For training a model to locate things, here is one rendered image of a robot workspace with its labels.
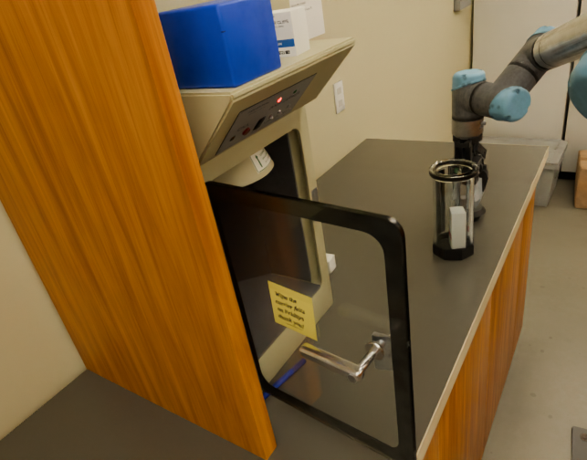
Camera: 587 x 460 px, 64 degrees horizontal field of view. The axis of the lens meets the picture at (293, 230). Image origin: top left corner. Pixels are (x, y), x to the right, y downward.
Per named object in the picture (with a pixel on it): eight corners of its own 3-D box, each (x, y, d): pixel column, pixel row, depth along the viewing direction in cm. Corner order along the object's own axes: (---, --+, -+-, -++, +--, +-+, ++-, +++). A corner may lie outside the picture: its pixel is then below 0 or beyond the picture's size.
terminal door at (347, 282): (257, 383, 84) (201, 178, 65) (417, 469, 65) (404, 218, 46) (255, 386, 83) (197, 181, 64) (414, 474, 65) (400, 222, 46)
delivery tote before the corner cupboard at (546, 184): (457, 199, 338) (458, 156, 322) (474, 175, 365) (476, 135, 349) (552, 211, 304) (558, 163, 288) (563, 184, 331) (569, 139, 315)
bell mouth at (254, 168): (158, 188, 85) (149, 160, 82) (221, 151, 97) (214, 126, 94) (233, 199, 75) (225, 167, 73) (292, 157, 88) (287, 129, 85)
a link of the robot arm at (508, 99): (534, 66, 98) (495, 61, 107) (498, 109, 99) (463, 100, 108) (549, 90, 102) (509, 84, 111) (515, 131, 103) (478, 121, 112)
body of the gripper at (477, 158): (445, 184, 122) (445, 141, 117) (455, 172, 128) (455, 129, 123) (476, 187, 118) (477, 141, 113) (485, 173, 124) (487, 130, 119)
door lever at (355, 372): (322, 335, 63) (319, 320, 62) (385, 361, 57) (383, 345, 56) (298, 361, 60) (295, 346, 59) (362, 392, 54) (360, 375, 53)
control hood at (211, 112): (182, 168, 64) (160, 94, 59) (305, 99, 86) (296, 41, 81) (247, 175, 57) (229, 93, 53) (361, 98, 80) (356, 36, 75)
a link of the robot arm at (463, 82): (468, 78, 106) (444, 73, 113) (467, 125, 111) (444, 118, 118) (496, 69, 108) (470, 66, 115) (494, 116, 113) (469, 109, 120)
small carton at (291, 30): (267, 58, 70) (258, 15, 67) (281, 51, 73) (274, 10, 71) (297, 56, 67) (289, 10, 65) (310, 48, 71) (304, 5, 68)
